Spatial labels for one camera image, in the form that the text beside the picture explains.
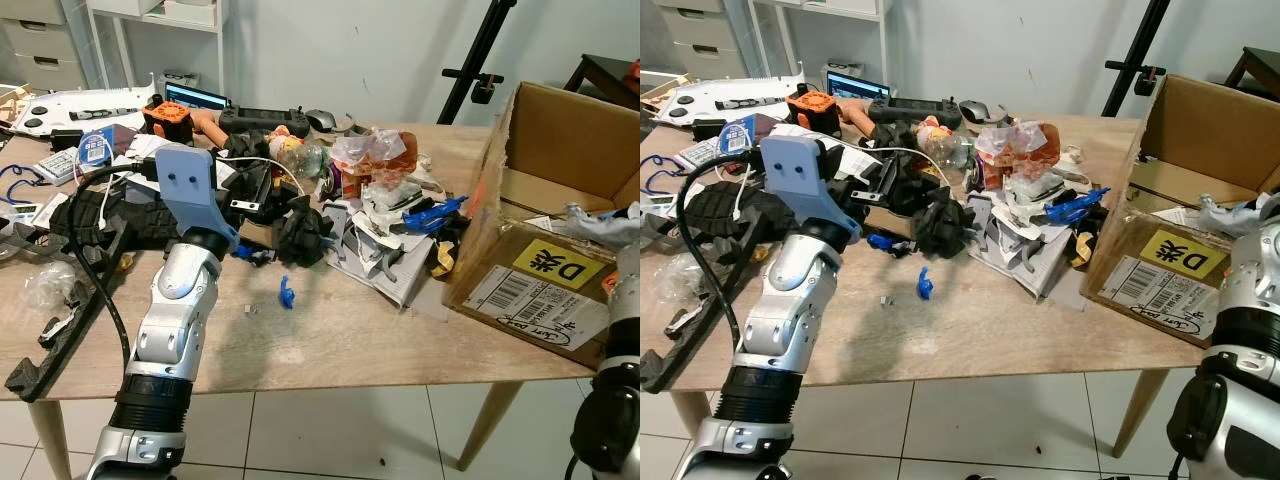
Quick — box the crumpled clear plastic bag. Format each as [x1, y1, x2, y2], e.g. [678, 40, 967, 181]
[974, 119, 1063, 187]
[329, 127, 422, 193]

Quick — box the white shelf unit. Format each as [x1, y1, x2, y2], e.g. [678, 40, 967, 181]
[86, 0, 229, 97]
[750, 0, 891, 87]

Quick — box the black handheld controller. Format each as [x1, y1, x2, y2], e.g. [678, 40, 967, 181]
[867, 96, 962, 128]
[217, 104, 312, 138]

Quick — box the grey drawer cabinet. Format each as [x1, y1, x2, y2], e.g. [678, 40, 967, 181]
[640, 0, 749, 83]
[0, 0, 93, 93]

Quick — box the long black printed bracket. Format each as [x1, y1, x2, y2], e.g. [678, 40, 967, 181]
[640, 262, 753, 394]
[4, 224, 138, 403]

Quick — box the blue and white packet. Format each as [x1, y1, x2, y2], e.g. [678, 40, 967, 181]
[716, 114, 783, 157]
[76, 124, 137, 167]

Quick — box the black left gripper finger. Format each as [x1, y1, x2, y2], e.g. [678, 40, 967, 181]
[918, 188, 978, 231]
[914, 220, 969, 258]
[284, 196, 334, 239]
[274, 226, 327, 268]

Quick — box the yellow and black scrap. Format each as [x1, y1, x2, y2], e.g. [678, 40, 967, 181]
[1068, 224, 1098, 268]
[429, 234, 463, 280]

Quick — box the white keyboard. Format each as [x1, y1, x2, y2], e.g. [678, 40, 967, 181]
[34, 145, 103, 187]
[678, 136, 733, 171]

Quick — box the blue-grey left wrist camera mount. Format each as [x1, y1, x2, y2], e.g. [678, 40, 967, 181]
[759, 134, 862, 242]
[155, 143, 242, 251]

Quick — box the orange and black motor block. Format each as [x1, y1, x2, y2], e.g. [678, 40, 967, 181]
[786, 87, 840, 137]
[142, 96, 195, 142]

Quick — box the white plastic panel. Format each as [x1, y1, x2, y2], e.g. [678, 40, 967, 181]
[0, 74, 161, 137]
[650, 66, 807, 127]

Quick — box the clear plastic bottle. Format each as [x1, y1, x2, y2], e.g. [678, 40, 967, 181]
[914, 120, 977, 173]
[267, 135, 332, 183]

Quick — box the blue cord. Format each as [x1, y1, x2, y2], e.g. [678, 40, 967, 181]
[644, 153, 688, 198]
[0, 163, 43, 208]

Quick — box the blue plastic part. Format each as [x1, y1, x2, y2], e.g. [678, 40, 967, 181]
[402, 196, 470, 237]
[1044, 187, 1113, 227]

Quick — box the open cardboard box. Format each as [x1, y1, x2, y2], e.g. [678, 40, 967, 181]
[444, 82, 641, 373]
[1080, 74, 1280, 349]

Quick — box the black ridged rubber tread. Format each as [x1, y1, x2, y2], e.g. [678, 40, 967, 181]
[48, 184, 183, 248]
[688, 178, 793, 243]

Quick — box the dark wooden stool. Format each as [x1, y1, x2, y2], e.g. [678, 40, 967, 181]
[1224, 45, 1280, 101]
[564, 54, 641, 111]

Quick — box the small screen device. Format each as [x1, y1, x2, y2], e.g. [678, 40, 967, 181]
[824, 71, 892, 102]
[163, 82, 232, 112]

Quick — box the wooden table leg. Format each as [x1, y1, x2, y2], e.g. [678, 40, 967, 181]
[456, 380, 523, 472]
[28, 398, 73, 480]
[1116, 368, 1171, 460]
[664, 390, 707, 463]

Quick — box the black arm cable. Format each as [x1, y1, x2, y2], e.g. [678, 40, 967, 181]
[676, 149, 773, 353]
[68, 161, 167, 373]

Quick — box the small clear plastic wrap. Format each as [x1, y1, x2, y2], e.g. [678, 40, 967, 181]
[21, 261, 80, 310]
[658, 254, 709, 303]

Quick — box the thin white cable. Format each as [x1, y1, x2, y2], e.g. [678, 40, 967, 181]
[862, 146, 953, 187]
[214, 154, 307, 198]

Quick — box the printed paper sheet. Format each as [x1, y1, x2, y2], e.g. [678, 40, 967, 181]
[966, 192, 1087, 300]
[324, 198, 447, 310]

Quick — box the black tripod stand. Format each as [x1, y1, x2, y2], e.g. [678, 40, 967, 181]
[1100, 0, 1173, 119]
[437, 0, 519, 127]

